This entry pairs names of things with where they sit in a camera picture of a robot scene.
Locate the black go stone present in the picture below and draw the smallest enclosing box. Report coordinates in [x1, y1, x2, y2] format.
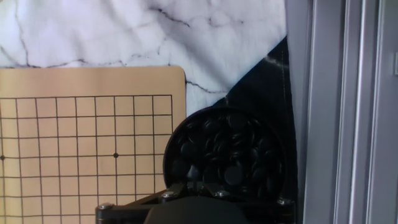
[223, 166, 244, 187]

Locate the white marble pattern cloth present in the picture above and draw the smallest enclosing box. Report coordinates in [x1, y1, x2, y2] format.
[0, 0, 287, 118]

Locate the black bowl with go stones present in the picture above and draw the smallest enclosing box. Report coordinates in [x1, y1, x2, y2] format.
[162, 106, 286, 203]

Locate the tan go board mat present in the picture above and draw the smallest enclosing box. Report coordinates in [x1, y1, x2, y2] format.
[0, 65, 187, 224]

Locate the black marble pattern cloth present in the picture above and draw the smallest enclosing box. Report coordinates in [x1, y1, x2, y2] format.
[214, 36, 299, 224]

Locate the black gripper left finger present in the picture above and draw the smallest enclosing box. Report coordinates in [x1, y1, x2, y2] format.
[95, 182, 195, 224]

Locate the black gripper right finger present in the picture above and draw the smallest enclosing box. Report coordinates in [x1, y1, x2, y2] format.
[195, 182, 296, 224]

